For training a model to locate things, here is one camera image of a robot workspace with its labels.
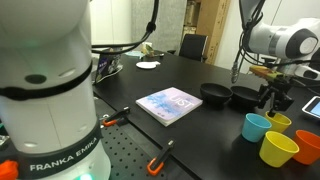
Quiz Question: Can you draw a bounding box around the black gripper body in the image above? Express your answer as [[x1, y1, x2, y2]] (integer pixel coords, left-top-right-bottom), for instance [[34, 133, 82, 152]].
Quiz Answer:
[[262, 75, 294, 97]]

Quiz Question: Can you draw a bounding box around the yellow plastic cup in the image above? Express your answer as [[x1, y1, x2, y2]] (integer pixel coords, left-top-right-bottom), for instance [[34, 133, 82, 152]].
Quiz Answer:
[[258, 130, 300, 169], [264, 110, 293, 134]]

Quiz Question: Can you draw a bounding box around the orange plastic cup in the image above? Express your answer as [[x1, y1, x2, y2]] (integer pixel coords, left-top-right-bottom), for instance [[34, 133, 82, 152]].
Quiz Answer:
[[292, 129, 320, 166]]

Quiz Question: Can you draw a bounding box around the blue plastic cup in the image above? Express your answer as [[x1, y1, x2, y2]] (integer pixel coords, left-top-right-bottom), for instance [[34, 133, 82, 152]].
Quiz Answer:
[[241, 112, 273, 144]]

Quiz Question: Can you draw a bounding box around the black bowl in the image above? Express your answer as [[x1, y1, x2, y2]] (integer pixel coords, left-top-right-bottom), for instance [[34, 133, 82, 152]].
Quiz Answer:
[[199, 82, 234, 106], [230, 85, 268, 108]]

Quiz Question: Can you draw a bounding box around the white framed tablet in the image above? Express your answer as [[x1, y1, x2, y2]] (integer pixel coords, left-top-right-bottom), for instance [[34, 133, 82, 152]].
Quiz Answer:
[[301, 95, 320, 120]]

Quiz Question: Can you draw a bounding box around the tall cardboard box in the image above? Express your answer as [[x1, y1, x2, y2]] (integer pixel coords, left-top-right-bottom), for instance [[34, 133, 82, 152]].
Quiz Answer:
[[195, 0, 232, 66]]

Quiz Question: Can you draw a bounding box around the black office chair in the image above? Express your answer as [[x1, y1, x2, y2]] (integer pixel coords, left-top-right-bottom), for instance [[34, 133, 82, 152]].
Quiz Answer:
[[166, 33, 210, 63]]

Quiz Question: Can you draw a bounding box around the white blue UIST book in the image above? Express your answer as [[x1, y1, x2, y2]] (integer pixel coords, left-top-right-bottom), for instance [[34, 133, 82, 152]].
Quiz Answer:
[[135, 86, 204, 128]]

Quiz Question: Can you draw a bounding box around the shelf with boxes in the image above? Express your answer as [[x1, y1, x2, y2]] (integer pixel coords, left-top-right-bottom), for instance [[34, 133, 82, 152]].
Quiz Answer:
[[182, 0, 202, 38]]

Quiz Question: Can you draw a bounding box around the black orange spring clamp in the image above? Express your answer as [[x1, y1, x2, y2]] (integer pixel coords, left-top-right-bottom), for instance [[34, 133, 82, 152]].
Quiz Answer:
[[101, 106, 132, 129], [146, 138, 176, 177]]

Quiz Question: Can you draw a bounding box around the white round paper plate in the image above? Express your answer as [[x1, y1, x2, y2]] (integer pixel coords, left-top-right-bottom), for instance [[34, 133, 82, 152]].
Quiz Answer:
[[135, 60, 161, 71]]

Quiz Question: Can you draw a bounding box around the small beige green object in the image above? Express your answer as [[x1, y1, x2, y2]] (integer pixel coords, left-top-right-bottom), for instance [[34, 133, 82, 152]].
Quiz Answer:
[[139, 41, 156, 58]]

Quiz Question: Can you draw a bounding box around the pale teal flat item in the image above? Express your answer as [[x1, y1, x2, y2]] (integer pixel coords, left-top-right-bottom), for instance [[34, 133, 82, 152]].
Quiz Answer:
[[125, 50, 145, 58]]

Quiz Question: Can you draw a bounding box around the black perforated breadboard plate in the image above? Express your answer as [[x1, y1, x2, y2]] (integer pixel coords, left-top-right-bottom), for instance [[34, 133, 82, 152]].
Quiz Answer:
[[92, 95, 201, 180]]

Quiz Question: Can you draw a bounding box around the laptop with stickers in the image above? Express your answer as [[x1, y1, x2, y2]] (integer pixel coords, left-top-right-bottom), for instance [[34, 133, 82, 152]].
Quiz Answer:
[[93, 52, 125, 85]]

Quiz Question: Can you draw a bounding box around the orange plastic part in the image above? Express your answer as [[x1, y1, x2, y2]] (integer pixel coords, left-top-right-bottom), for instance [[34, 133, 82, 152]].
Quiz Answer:
[[0, 159, 20, 180]]

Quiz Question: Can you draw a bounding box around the wrist mounted camera bar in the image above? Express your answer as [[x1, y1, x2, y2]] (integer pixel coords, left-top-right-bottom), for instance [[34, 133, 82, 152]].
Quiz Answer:
[[249, 65, 285, 82]]

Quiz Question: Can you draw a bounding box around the grey cable connector plug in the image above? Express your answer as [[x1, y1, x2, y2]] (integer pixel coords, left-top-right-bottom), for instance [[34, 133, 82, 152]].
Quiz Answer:
[[230, 49, 242, 85]]

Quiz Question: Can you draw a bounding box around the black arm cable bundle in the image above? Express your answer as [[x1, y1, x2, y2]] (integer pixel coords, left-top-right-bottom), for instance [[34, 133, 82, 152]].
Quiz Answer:
[[233, 0, 268, 68]]

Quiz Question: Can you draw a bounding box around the black base cable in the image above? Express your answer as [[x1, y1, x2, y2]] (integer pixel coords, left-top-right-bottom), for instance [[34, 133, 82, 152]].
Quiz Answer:
[[89, 0, 160, 56]]

